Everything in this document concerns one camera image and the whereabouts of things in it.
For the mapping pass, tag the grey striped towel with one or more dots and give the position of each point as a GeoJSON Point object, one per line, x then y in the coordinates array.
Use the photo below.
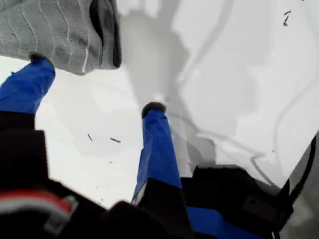
{"type": "Point", "coordinates": [49, 30]}

